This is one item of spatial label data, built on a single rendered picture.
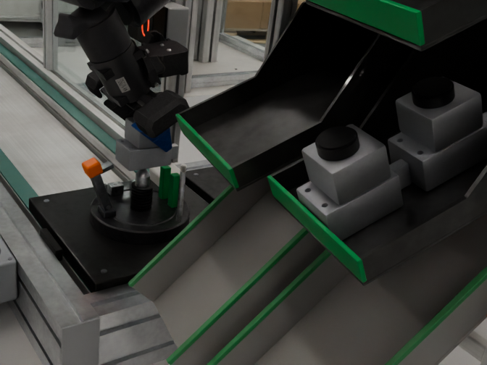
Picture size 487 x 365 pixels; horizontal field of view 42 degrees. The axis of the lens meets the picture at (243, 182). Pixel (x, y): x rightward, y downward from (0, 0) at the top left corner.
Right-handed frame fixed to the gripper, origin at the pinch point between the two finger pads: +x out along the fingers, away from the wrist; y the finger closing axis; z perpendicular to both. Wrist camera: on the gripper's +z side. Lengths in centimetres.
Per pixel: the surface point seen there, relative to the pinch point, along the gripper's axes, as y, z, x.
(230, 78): 81, 50, 57
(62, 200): 9.4, -14.6, 8.1
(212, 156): -29.0, -3.9, -12.6
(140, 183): -0.8, -5.3, 6.4
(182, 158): 38, 13, 37
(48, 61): 75, 5, 18
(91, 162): -0.3, -9.3, -0.6
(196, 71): 97, 47, 57
